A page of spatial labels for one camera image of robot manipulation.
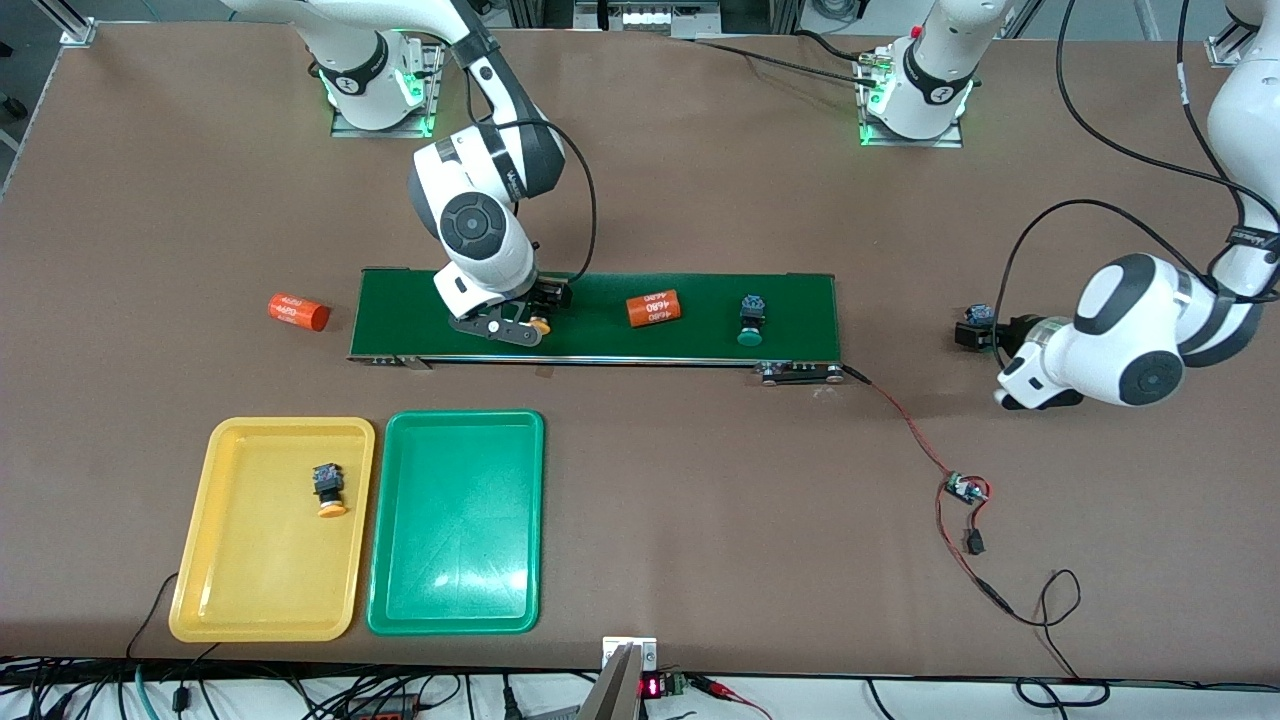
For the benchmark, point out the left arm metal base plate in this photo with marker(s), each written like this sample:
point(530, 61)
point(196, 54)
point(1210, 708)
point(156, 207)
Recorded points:
point(875, 140)

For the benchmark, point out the small black controller board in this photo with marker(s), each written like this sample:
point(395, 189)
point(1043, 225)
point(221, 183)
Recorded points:
point(965, 489)

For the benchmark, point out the grey metal camera mount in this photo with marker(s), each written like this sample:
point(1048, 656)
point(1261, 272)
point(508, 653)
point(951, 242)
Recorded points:
point(612, 695)

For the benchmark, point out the yellow push button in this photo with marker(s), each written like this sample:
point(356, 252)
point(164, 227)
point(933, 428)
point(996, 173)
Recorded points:
point(328, 485)
point(541, 326)

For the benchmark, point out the green push button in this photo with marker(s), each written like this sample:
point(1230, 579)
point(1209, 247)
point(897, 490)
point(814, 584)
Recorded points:
point(751, 310)
point(978, 315)

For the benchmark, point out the black inline rocker switch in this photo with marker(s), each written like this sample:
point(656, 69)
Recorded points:
point(974, 543)

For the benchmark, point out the green conveyor belt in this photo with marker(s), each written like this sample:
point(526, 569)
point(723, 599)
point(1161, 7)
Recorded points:
point(420, 315)

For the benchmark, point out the yellow plastic tray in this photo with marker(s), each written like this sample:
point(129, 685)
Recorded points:
point(250, 570)

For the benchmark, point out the aluminium frame structure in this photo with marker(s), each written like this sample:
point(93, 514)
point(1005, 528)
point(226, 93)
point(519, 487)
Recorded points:
point(645, 15)

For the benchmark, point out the black power strip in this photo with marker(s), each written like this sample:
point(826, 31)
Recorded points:
point(385, 712)

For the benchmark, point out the red digit display module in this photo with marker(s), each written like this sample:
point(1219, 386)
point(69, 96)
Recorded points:
point(652, 687)

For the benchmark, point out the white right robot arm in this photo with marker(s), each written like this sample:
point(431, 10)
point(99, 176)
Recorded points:
point(475, 225)

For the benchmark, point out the red black power lead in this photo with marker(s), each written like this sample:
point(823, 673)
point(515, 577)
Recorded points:
point(990, 593)

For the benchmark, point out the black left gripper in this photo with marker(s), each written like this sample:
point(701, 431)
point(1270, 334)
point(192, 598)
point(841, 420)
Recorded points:
point(1003, 334)

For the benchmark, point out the green plastic tray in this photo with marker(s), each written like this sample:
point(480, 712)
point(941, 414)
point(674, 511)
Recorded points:
point(455, 520)

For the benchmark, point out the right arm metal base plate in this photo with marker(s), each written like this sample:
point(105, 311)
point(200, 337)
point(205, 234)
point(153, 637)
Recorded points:
point(435, 90)

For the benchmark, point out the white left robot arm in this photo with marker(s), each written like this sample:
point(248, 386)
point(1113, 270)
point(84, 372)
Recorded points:
point(1130, 340)

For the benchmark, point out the orange 4680 cylinder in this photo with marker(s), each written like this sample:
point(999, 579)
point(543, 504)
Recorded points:
point(654, 308)
point(298, 312)

